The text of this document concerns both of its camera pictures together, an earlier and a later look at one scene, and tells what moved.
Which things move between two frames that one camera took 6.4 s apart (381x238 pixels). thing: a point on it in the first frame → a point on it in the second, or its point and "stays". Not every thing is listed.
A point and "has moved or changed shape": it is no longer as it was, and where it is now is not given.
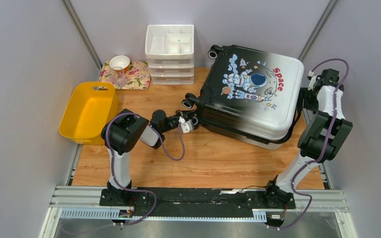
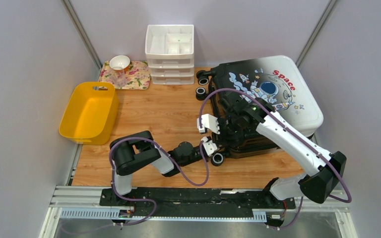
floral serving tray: x=138 y=76 stays
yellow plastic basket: x=91 y=105 stays
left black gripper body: x=173 y=121 → x=197 y=153
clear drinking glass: x=119 y=76 stays
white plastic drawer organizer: x=169 y=50 stays
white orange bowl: x=120 y=63 stays
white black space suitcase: x=250 y=94 has moved or changed shape
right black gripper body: x=311 y=102 → x=229 y=130
